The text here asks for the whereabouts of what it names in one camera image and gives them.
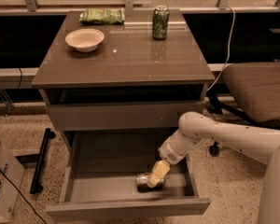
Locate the silver 7up can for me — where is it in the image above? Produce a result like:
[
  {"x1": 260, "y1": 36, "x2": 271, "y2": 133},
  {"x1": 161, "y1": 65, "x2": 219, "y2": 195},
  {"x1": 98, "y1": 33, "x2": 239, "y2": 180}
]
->
[{"x1": 136, "y1": 173, "x2": 165, "y2": 192}]

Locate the grey office chair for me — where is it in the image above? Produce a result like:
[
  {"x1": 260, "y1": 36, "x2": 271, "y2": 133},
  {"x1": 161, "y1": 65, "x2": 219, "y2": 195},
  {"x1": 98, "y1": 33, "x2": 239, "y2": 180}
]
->
[{"x1": 207, "y1": 63, "x2": 280, "y2": 162}]

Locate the white cardboard box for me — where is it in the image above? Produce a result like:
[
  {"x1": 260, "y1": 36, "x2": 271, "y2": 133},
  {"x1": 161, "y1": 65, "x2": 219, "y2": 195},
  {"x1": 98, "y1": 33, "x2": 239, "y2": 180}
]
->
[{"x1": 0, "y1": 141, "x2": 24, "y2": 223}]

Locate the black cable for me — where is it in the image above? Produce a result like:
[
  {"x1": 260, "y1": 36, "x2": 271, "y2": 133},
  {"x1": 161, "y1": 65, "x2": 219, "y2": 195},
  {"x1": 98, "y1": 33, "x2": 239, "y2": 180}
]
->
[{"x1": 0, "y1": 151, "x2": 48, "y2": 224}]

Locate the open grey middle drawer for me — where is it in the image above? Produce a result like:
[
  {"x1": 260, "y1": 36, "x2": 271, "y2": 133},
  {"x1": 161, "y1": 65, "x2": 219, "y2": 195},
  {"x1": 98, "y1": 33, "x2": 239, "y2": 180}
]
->
[{"x1": 46, "y1": 128, "x2": 210, "y2": 222}]

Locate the closed grey top drawer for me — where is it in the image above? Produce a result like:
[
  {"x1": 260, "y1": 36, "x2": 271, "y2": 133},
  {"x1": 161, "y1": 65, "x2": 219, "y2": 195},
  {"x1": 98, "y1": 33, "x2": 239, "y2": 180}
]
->
[{"x1": 47, "y1": 101, "x2": 204, "y2": 131}]

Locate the grey drawer cabinet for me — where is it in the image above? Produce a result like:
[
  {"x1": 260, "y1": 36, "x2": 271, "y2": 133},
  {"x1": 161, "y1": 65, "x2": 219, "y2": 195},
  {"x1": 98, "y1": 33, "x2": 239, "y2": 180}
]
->
[{"x1": 31, "y1": 8, "x2": 216, "y2": 223}]

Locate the green chip bag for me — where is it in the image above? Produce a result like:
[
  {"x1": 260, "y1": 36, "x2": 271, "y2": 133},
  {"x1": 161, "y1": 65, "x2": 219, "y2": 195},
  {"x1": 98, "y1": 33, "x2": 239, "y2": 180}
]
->
[{"x1": 79, "y1": 8, "x2": 124, "y2": 25}]

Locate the white cable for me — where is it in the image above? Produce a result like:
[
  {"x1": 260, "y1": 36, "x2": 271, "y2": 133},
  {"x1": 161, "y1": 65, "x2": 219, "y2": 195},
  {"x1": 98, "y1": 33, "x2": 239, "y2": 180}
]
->
[{"x1": 206, "y1": 6, "x2": 236, "y2": 92}]

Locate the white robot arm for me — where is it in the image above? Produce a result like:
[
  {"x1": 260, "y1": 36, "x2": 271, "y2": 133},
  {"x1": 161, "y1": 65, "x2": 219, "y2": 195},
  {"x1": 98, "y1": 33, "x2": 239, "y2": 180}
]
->
[{"x1": 147, "y1": 112, "x2": 280, "y2": 224}]

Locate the green soda can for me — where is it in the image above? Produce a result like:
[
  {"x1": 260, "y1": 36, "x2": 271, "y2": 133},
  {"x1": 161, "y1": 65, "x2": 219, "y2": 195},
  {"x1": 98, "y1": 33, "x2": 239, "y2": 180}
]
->
[{"x1": 152, "y1": 6, "x2": 170, "y2": 40}]

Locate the black metal bar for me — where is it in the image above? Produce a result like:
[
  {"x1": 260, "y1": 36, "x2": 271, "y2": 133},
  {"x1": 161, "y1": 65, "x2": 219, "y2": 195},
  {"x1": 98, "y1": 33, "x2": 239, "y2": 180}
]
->
[{"x1": 30, "y1": 128, "x2": 56, "y2": 194}]

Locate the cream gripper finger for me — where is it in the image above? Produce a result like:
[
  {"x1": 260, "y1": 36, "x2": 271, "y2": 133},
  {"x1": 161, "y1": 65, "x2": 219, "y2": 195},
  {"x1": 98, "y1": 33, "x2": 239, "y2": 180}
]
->
[{"x1": 147, "y1": 161, "x2": 170, "y2": 188}]

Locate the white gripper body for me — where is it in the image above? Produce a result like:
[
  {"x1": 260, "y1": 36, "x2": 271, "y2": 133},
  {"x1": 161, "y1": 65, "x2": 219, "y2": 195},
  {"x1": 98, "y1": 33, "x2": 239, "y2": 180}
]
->
[{"x1": 159, "y1": 141, "x2": 184, "y2": 165}]

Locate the white bowl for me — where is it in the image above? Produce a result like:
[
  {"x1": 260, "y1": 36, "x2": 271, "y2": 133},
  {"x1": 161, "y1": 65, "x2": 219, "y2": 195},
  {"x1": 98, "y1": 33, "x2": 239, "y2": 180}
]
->
[{"x1": 65, "y1": 29, "x2": 105, "y2": 53}]

